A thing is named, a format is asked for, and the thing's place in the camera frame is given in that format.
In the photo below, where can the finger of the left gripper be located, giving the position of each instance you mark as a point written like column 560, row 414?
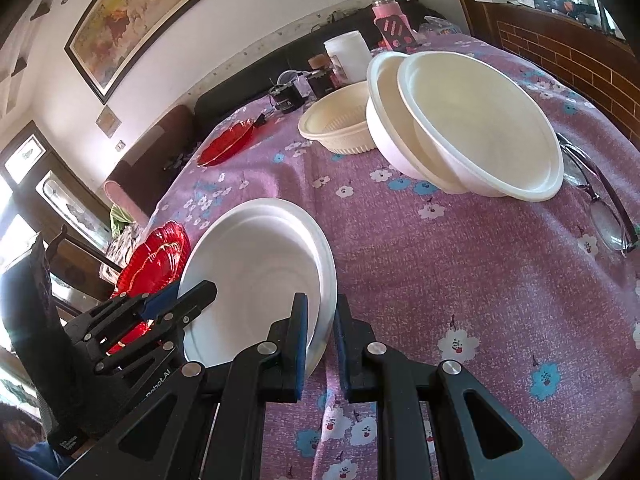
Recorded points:
column 121, row 320
column 168, row 327

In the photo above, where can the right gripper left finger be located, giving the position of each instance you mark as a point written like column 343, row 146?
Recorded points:
column 272, row 371

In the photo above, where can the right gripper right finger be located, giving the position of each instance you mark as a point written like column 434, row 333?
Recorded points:
column 412, row 405

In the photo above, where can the red wedding glass plate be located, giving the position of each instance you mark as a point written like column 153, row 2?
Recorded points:
column 156, row 264

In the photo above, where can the white paper plate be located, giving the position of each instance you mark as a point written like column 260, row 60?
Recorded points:
column 259, row 255

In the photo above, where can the small red gold-rimmed plate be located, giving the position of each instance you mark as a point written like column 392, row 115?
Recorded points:
column 231, row 141

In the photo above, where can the white paper bowl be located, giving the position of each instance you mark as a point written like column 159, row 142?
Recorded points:
column 489, row 131
column 407, row 148

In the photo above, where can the beige patterned bowl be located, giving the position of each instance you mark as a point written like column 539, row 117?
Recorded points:
column 338, row 121

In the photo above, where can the dark sofa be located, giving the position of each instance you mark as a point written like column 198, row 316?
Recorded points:
column 142, row 177

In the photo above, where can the eyeglasses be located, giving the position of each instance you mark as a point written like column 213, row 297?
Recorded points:
column 608, row 214

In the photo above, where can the black box device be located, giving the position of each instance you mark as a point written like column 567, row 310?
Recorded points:
column 321, row 83

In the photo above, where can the small brown-lidded jar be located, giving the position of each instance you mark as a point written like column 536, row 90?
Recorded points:
column 319, row 63

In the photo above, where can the white plastic jar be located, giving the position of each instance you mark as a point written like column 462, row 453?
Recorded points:
column 350, row 56

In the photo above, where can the framed horse painting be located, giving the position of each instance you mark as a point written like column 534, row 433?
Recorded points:
column 111, row 35

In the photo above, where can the pink sleeved bottle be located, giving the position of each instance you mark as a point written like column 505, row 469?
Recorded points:
column 393, row 26

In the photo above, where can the brown wooden cabinet ledge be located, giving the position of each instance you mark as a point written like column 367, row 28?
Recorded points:
column 598, row 66

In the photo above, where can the black motor with cable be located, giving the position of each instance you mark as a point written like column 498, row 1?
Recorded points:
column 284, row 95

